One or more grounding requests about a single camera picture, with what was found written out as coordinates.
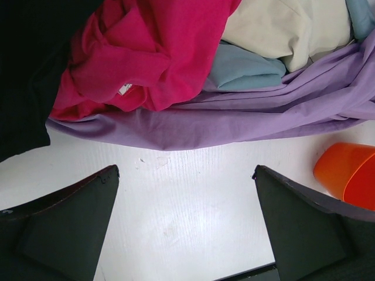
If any orange plastic cup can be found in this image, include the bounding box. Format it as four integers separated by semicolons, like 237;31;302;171
313;142;374;211

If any black cloth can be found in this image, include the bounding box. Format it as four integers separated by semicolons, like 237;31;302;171
1;1;101;161

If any grey blue cloth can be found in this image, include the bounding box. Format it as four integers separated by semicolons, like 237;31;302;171
208;1;374;91

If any cream canvas cloth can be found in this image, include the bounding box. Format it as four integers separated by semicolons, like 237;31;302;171
222;0;351;72

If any magenta pink cloth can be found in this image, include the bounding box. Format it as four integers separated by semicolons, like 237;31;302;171
50;0;239;121

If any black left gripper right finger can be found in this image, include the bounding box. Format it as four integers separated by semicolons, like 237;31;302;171
253;165;374;280

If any lilac purple shirt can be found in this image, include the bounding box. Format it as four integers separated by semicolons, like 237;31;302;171
47;34;374;151

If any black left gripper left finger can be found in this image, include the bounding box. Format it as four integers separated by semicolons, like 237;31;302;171
1;165;120;280

